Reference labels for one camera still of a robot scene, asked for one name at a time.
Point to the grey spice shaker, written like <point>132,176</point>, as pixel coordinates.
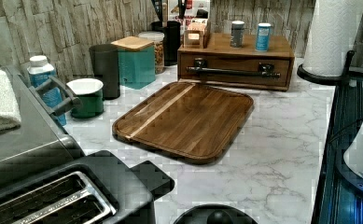
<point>237,33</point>

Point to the small wooden packet holder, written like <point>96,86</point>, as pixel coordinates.
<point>197,35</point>

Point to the black slot toaster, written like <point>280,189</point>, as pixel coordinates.
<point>96,189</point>

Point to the white paper towel roll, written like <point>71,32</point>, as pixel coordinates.
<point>332,34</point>

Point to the wooden drawer box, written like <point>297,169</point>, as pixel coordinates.
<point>219,45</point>

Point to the blue spice shaker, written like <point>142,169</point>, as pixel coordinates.
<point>263,36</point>

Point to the black round knob object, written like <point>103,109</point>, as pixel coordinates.
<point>214,214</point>

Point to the dark grey cylindrical cup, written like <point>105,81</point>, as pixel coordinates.
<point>105,66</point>

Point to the wooden drawer front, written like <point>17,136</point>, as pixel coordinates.
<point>282,66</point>

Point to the black utensil holder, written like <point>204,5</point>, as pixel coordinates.
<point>171,41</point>

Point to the green mug white inside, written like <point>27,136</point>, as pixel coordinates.
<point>90,93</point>

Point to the glass jar with nuts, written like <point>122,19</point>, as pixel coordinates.
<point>157,38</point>

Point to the black metal drawer handle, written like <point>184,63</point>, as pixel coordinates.
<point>265,70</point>

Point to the wooden cutting board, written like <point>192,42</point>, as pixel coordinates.
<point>189,121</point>

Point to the teal canister with wooden lid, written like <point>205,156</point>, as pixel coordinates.
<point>136,61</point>

